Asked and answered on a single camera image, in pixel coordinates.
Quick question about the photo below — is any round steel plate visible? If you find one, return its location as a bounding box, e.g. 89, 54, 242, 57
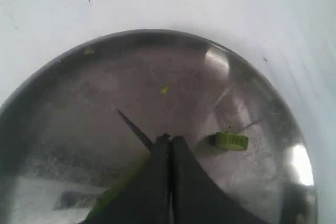
1, 30, 318, 223

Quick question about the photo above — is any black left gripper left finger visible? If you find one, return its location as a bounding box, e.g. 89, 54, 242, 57
84, 134, 171, 223

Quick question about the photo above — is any blurry olive green object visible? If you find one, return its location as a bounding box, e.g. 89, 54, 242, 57
160, 86, 169, 94

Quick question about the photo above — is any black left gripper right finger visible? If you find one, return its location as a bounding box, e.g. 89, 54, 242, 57
171, 136, 265, 223

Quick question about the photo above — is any green cucumber piece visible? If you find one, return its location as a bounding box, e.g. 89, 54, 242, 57
82, 154, 150, 223

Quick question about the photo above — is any black kitchen knife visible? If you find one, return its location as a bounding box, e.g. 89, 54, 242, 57
115, 107, 154, 152

